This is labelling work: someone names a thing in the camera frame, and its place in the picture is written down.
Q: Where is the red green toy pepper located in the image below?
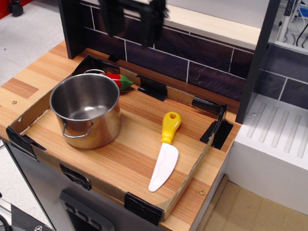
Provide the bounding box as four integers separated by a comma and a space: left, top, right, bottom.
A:
105, 73, 133, 91

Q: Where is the dark grey cabinet post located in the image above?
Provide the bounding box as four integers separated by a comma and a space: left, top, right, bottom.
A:
236, 0, 282, 124

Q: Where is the stainless steel pot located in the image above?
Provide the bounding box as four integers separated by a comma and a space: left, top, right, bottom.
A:
50, 73, 121, 149

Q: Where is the white power strip with cables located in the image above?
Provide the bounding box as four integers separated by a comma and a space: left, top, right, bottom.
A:
275, 0, 308, 52

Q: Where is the grey oven control panel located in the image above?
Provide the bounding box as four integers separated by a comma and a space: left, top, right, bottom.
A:
59, 191, 116, 231

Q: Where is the black caster wheel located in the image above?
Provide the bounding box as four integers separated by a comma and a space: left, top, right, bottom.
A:
8, 0, 24, 17

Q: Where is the dark grey left post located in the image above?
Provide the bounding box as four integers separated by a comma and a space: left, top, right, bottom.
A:
58, 0, 87, 59

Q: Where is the cardboard fence with black tape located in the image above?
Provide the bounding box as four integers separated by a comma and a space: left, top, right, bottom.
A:
0, 55, 238, 231

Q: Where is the yellow handled white toy knife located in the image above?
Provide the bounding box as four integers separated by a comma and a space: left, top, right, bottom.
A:
148, 112, 181, 193

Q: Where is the white ridged drainboard sink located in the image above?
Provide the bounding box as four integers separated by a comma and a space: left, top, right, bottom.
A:
234, 95, 308, 170

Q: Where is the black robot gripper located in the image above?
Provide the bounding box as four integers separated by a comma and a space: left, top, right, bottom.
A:
99, 0, 168, 47

